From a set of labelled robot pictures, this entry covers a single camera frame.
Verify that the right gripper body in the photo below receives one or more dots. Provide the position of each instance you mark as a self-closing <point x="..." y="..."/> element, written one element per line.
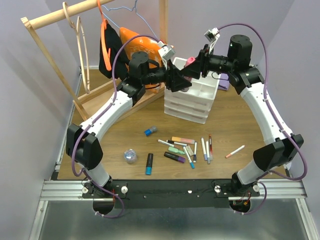
<point x="205" y="55"/>

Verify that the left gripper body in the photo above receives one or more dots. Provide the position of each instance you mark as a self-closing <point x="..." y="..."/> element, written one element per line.
<point x="169" y="80"/>

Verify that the pink capped tube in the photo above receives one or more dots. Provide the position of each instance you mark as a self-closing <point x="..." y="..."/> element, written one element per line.
<point x="189" y="61"/>

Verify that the blue grey stamp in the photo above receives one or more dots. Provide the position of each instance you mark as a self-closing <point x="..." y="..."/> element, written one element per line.
<point x="150" y="130"/>

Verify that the paper clip jar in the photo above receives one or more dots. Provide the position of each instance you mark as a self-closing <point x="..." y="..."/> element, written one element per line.
<point x="130" y="156"/>

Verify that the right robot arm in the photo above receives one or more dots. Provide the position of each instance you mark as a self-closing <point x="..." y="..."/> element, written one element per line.
<point x="281" y="143"/>

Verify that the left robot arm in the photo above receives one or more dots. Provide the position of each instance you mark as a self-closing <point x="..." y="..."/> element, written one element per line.
<point x="83" y="141"/>

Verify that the white drawer organizer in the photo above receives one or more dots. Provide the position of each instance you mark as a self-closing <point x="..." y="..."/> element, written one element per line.
<point x="195" y="104"/>

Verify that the purple cloth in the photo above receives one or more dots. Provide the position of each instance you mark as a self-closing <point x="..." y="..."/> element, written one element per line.
<point x="224" y="83"/>

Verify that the orange bleached shorts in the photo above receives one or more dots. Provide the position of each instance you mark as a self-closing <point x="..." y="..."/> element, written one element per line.
<point x="144" y="44"/>

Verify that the orange pink highlighter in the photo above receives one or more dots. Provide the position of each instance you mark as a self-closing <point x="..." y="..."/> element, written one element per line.
<point x="183" y="140"/>

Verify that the black tip white pen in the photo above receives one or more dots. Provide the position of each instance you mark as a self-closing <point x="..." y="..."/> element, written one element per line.
<point x="176" y="143"/>

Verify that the dark blue cap pen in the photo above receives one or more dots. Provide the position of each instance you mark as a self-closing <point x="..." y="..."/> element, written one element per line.
<point x="195" y="152"/>

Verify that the green highlighter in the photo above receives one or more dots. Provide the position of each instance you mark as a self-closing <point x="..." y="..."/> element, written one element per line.
<point x="176" y="151"/>

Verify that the black garment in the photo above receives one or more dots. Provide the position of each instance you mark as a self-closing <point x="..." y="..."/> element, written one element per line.
<point x="114" y="43"/>

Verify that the orange plastic hanger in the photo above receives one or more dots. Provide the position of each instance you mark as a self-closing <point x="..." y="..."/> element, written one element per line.
<point x="106" y="52"/>

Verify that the red orange pen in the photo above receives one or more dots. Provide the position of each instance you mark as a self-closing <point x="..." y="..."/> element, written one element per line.
<point x="211" y="147"/>

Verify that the dirty white eraser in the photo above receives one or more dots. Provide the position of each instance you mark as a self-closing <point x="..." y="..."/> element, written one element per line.
<point x="189" y="150"/>

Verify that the black purple highlighter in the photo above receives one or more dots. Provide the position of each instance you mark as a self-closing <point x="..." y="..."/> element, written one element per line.
<point x="174" y="157"/>

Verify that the lavender cap marker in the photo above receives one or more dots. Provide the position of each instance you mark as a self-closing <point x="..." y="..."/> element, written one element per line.
<point x="203" y="145"/>

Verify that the light blue marker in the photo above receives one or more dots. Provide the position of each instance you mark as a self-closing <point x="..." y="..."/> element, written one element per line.
<point x="188" y="157"/>

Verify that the black blue highlighter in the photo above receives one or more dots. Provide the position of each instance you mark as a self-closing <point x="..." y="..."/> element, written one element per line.
<point x="149" y="164"/>

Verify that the salmon cap marker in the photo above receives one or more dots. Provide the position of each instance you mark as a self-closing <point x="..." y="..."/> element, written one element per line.
<point x="235" y="151"/>

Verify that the wooden hanger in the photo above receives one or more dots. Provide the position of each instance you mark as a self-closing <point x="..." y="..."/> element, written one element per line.
<point x="81" y="46"/>

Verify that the wooden clothes rack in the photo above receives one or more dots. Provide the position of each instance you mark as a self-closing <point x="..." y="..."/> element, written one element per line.
<point x="105" y="89"/>

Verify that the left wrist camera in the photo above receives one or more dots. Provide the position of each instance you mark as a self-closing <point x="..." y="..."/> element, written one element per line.
<point x="165" y="51"/>

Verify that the blue wire hanger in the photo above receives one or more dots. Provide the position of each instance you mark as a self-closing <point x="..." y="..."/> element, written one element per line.
<point x="145" y="17"/>

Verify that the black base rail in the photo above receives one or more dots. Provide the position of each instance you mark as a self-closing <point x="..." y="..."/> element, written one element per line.
<point x="178" y="193"/>

